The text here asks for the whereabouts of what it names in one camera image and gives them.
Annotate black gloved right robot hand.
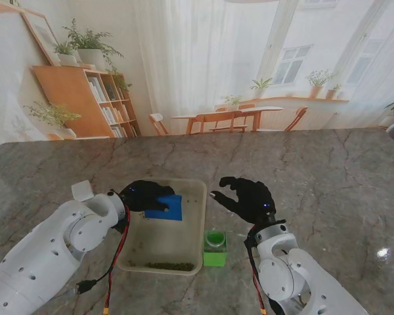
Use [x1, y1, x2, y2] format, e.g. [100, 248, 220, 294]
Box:
[209, 176, 277, 227]

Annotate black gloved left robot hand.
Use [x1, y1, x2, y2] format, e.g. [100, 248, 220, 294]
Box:
[118, 179, 177, 214]

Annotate blue plastic scraper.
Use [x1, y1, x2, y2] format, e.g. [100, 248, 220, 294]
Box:
[144, 194, 184, 222]

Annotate cream baking tray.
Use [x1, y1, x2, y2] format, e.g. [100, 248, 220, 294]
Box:
[117, 177, 208, 276]

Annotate white square jar lid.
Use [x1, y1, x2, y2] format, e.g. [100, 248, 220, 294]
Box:
[71, 179, 95, 202]

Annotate green square jar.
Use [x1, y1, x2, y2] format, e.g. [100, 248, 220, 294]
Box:
[202, 229, 229, 267]

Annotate scattered green beans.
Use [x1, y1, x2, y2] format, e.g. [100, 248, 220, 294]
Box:
[127, 196, 198, 272]

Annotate printed room backdrop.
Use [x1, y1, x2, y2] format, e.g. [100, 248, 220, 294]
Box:
[0, 0, 394, 145]

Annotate red left arm cable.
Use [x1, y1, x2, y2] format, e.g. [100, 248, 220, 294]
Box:
[103, 205, 133, 315]

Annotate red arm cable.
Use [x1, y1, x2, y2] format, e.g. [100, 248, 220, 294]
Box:
[248, 245, 269, 315]
[103, 205, 133, 315]

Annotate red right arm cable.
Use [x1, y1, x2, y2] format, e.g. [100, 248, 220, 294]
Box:
[248, 245, 269, 315]

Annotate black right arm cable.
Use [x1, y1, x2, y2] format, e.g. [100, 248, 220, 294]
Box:
[268, 293, 285, 315]

